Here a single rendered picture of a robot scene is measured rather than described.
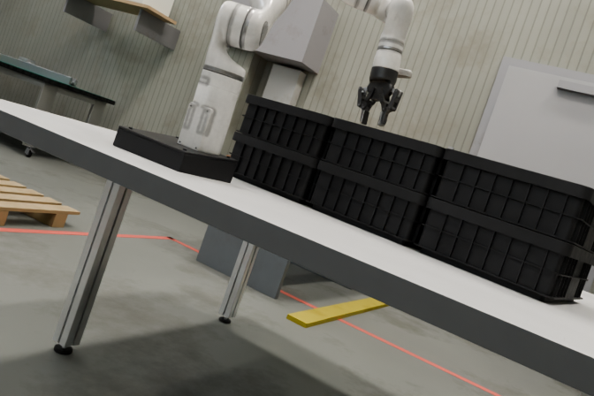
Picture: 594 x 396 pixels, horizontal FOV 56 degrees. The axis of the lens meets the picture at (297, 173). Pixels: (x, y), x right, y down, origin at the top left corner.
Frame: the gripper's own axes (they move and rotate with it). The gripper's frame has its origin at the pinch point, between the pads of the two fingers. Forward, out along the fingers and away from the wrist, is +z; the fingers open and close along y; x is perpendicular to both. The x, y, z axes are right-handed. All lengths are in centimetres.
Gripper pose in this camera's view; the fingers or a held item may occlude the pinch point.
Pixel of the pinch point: (373, 119)
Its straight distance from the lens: 157.3
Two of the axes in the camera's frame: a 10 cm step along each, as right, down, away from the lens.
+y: 7.1, 1.5, -6.9
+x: 6.7, 1.8, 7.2
